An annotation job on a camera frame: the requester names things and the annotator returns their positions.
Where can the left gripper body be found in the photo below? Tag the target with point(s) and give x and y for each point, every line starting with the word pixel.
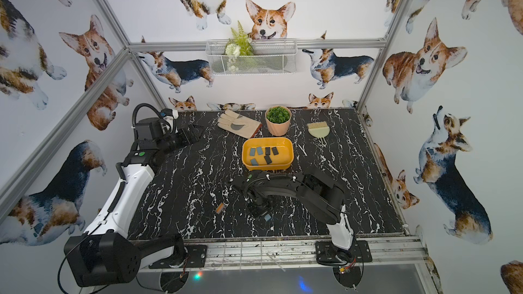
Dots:
pixel 187 135

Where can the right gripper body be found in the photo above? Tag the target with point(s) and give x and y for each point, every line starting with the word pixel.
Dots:
pixel 260 208

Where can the orange white eraser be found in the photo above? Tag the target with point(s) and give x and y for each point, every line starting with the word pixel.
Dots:
pixel 220 208

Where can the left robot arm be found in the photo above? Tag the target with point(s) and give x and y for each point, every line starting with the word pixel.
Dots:
pixel 103 255

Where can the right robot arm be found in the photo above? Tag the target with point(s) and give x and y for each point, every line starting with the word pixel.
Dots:
pixel 320 194

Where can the yellow storage box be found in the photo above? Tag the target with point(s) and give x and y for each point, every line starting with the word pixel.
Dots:
pixel 282 161

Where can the beige work glove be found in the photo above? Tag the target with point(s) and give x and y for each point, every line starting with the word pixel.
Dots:
pixel 239 124

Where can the pink pot green plant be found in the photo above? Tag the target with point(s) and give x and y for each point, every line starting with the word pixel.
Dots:
pixel 278 120

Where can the artificial fern and flower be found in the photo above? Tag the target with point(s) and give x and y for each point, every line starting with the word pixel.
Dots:
pixel 239 51

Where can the aluminium front rail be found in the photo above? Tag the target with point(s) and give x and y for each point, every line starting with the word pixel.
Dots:
pixel 285 254

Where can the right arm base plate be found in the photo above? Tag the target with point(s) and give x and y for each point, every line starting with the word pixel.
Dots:
pixel 328 254

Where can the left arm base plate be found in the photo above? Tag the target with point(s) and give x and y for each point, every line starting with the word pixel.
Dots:
pixel 192 256

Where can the white wire wall basket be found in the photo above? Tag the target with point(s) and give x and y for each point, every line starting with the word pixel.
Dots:
pixel 259 57

